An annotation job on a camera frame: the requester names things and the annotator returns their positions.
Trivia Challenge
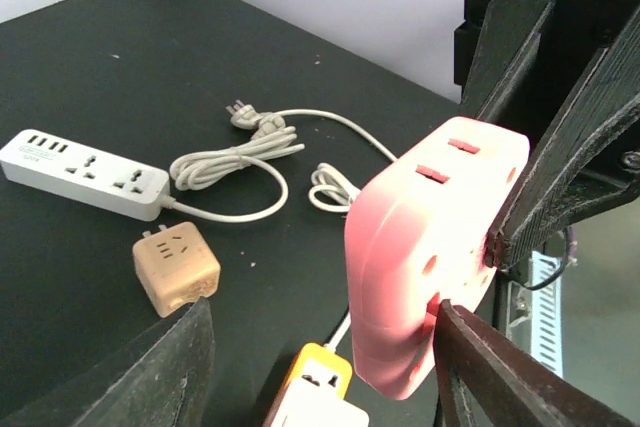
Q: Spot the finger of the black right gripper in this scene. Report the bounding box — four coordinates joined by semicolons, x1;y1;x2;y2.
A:
484;13;639;270
460;0;555;135

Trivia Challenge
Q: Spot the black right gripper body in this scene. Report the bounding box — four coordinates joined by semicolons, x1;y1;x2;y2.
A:
455;0;639;217

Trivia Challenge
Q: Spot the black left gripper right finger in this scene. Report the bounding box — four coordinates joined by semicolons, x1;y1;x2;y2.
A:
433;300;634;426

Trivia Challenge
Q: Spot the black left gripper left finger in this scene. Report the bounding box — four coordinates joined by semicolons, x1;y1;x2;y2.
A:
1;298;215;426

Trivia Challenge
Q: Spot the beige cube plug adapter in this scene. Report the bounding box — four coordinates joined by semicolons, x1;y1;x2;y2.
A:
132;221;221;318

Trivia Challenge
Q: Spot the pink plug adapter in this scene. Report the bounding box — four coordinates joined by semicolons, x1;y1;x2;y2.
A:
344;117;529;400

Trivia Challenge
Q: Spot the white cube socket adapter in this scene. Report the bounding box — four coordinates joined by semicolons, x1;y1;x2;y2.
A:
263;379;369;427

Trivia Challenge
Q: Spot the orange power strip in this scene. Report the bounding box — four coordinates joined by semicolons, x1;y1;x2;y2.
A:
263;342;353;426

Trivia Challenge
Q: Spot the white power strip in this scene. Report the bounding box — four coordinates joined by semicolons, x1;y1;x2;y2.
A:
1;129;170;221

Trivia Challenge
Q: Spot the light blue slotted cable duct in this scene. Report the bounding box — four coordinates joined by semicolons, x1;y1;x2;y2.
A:
530;251;564;378

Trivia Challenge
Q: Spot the white power strip cable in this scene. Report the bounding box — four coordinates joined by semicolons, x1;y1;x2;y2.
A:
272;107;401;348

